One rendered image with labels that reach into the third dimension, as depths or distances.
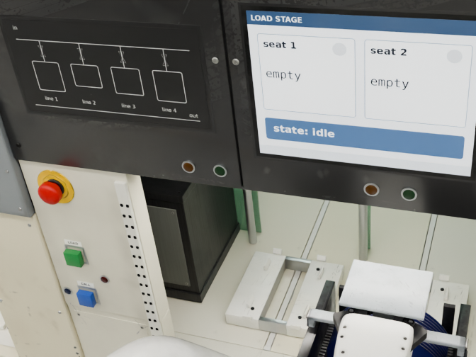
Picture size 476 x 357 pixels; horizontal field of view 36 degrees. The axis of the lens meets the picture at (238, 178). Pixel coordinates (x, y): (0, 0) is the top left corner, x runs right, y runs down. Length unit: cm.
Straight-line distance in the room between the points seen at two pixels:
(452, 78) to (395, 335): 36
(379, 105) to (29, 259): 75
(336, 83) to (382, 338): 35
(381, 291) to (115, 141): 45
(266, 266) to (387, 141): 77
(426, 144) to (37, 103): 57
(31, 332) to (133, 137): 61
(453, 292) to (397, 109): 76
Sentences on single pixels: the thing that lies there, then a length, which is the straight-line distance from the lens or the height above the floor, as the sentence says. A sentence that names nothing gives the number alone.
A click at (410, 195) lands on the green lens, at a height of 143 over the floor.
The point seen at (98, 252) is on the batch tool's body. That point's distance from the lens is 131.
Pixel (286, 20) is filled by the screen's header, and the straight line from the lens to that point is 91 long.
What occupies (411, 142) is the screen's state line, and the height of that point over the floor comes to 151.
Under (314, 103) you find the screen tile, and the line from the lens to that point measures 95.
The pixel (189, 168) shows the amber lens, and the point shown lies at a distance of 108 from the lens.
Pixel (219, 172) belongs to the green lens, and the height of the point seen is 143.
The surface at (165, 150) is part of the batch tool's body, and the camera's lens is 109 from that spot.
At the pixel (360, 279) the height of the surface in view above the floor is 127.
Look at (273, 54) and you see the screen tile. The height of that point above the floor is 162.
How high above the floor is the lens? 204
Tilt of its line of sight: 35 degrees down
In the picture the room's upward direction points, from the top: 7 degrees counter-clockwise
